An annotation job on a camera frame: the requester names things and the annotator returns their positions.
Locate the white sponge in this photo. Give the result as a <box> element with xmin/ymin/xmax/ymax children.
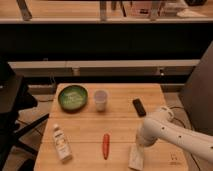
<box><xmin>128</xmin><ymin>144</ymin><xmax>143</xmax><ymax>171</ymax></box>

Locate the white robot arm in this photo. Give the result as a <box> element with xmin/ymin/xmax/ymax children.
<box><xmin>136</xmin><ymin>106</ymin><xmax>213</xmax><ymax>163</ymax></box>

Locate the green ceramic bowl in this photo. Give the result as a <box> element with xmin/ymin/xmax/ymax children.
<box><xmin>58</xmin><ymin>85</ymin><xmax>88</xmax><ymax>111</ymax></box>

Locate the red chili pepper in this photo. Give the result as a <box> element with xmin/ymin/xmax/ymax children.
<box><xmin>102</xmin><ymin>133</ymin><xmax>110</xmax><ymax>160</ymax></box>

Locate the black remote control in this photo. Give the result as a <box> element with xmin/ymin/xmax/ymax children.
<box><xmin>133</xmin><ymin>99</ymin><xmax>146</xmax><ymax>117</ymax></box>

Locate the translucent plastic cup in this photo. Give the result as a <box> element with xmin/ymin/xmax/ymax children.
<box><xmin>94</xmin><ymin>90</ymin><xmax>107</xmax><ymax>112</ymax></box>

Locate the grey panel right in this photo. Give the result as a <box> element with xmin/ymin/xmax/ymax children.
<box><xmin>179</xmin><ymin>41</ymin><xmax>213</xmax><ymax>136</ymax></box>

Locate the black chair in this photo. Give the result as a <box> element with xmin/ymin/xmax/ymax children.
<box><xmin>0</xmin><ymin>59</ymin><xmax>49</xmax><ymax>171</ymax></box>

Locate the black cable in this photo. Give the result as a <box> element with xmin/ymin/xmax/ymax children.
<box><xmin>168</xmin><ymin>106</ymin><xmax>198</xmax><ymax>134</ymax></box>

